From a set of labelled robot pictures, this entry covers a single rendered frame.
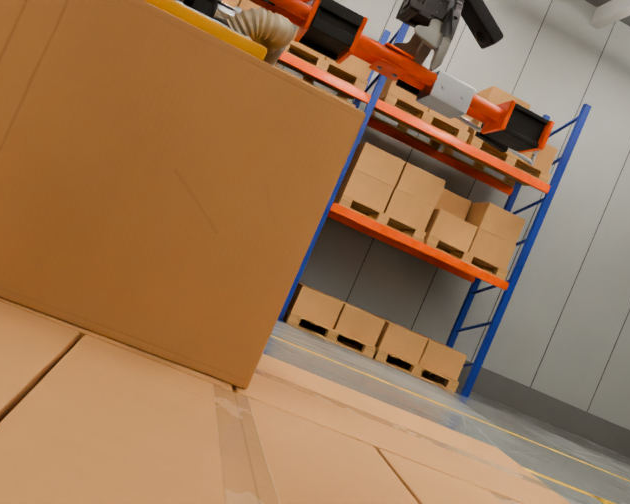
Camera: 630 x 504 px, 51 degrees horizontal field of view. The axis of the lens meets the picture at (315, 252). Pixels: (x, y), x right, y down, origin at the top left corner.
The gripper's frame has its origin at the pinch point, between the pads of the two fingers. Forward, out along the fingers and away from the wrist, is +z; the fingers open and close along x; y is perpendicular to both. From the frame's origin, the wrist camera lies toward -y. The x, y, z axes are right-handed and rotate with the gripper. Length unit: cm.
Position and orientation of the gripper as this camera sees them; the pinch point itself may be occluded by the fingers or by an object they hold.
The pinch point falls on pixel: (419, 80)
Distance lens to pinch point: 112.8
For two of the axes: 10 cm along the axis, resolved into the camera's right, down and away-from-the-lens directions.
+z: -4.0, 9.2, -0.3
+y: -9.0, -3.9, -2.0
